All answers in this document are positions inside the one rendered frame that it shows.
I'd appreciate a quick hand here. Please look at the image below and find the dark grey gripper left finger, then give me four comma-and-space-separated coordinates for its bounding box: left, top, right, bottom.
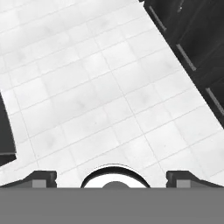
0, 170, 58, 189

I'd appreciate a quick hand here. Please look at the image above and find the dark grey cabinet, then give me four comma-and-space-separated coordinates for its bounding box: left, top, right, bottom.
0, 91, 18, 168

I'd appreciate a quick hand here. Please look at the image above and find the black cupboard run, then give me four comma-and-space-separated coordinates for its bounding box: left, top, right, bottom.
138, 0, 224, 130

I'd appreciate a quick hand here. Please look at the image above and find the white and black round object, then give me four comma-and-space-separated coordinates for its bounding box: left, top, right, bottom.
80, 164, 152, 189

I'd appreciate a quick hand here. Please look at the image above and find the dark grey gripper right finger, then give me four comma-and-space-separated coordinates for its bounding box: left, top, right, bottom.
164, 170, 224, 189

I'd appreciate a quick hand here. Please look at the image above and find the grey bar cupboard handle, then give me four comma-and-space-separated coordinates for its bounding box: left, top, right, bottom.
204, 87, 224, 117
175, 43, 198, 73
148, 4, 168, 33

